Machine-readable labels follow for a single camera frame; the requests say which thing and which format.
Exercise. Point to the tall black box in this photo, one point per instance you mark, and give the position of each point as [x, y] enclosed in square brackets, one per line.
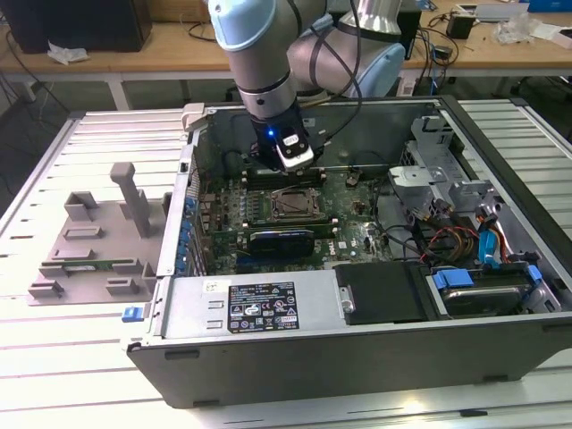
[413, 31]

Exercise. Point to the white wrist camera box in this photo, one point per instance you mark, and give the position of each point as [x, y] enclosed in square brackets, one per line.
[297, 154]

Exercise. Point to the crumpled white paper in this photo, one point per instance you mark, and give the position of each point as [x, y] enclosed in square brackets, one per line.
[67, 53]

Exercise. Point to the silver power supply unit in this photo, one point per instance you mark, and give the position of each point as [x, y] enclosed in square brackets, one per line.
[187, 308]

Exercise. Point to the open black PC case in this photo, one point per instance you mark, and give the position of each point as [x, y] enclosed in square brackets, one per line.
[313, 371]

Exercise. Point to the clear plastic bags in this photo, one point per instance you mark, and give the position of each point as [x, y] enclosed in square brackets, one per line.
[514, 29]

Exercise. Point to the white flat box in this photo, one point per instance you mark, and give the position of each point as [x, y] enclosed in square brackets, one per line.
[554, 36]

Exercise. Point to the CPU socket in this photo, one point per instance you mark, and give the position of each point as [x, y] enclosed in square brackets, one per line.
[268, 214]

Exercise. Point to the black graphics card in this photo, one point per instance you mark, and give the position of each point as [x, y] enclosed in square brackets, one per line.
[281, 243]

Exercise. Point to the wooden desk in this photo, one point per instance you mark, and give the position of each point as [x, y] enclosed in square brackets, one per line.
[170, 58]

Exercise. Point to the round coin cell battery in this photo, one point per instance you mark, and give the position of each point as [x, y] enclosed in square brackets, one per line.
[351, 179]

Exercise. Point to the grey parts rack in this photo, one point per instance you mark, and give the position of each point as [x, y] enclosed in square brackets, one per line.
[111, 250]

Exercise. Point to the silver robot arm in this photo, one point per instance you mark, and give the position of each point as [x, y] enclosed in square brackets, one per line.
[263, 58]

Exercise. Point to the green RAM stick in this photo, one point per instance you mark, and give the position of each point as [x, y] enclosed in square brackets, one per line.
[87, 268]

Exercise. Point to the blue disk carrier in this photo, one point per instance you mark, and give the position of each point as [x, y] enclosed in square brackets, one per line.
[453, 279]

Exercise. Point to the blue box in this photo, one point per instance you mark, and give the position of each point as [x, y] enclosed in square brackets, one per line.
[549, 5]

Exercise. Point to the black drive bay cover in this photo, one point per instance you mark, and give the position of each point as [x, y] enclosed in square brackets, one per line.
[380, 292]

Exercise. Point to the blue card retention clip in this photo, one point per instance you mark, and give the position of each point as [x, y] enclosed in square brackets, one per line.
[182, 244]
[185, 228]
[190, 205]
[180, 261]

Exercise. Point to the small black adapter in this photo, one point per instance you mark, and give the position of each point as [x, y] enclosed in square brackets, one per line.
[442, 52]

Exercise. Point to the grey flat box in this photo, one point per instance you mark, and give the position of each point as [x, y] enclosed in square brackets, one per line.
[496, 13]

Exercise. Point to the silver hard disk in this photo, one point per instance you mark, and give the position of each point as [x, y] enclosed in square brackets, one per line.
[485, 300]

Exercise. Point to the blue case latch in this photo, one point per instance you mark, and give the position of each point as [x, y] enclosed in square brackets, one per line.
[131, 314]

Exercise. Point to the green motherboard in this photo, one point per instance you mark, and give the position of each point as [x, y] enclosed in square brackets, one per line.
[353, 232]

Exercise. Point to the RAM slot with white clips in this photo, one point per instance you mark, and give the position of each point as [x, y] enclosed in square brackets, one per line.
[268, 180]
[250, 171]
[334, 222]

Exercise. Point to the small black box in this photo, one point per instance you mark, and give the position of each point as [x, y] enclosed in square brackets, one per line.
[459, 27]

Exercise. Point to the thin metal locking lever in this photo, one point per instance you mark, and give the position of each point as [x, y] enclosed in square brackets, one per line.
[295, 217]

